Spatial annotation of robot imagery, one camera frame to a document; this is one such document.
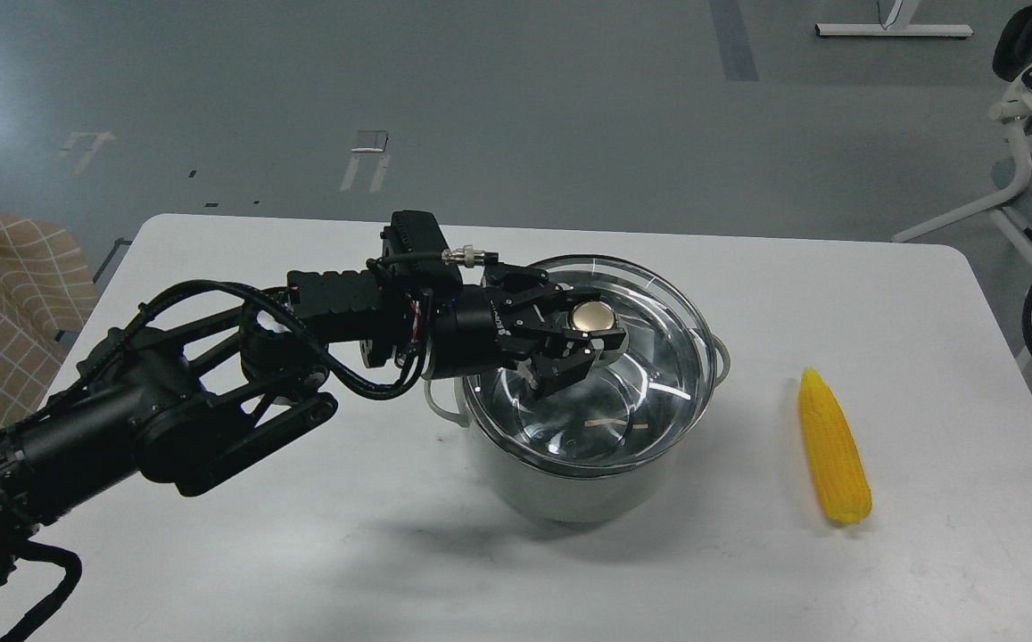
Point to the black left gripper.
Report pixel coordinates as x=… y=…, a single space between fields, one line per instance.
x=478 y=327

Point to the glass pot lid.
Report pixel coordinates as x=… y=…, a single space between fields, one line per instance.
x=650 y=308

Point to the yellow corn cob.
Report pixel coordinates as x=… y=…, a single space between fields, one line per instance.
x=840 y=483

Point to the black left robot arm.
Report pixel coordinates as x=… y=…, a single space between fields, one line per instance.
x=210 y=376

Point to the grey steel cooking pot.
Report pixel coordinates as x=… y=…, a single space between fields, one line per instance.
x=595 y=451

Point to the white desk base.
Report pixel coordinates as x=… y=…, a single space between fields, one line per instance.
x=898 y=23

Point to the beige checkered cloth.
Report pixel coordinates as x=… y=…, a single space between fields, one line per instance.
x=46 y=288

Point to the white office chair frame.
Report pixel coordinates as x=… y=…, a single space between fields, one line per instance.
x=1014 y=113

